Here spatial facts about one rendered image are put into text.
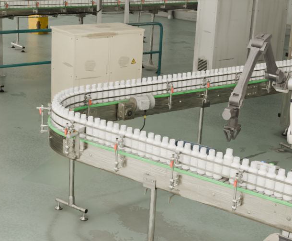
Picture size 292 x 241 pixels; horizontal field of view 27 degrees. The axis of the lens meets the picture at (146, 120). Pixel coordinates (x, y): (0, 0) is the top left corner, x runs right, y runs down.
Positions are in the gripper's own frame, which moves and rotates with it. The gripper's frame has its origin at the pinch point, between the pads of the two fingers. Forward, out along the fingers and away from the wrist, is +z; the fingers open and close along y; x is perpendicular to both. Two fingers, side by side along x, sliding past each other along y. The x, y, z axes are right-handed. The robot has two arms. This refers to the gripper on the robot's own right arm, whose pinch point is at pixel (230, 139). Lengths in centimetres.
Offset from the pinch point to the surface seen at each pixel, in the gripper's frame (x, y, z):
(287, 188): 41.1, 4.5, 18.3
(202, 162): -15.8, 4.2, 18.5
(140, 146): -63, 4, 20
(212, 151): -10.5, 2.5, 10.2
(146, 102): -135, -103, 23
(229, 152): 1.1, 2.3, 7.8
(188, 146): -27.6, 3.0, 10.7
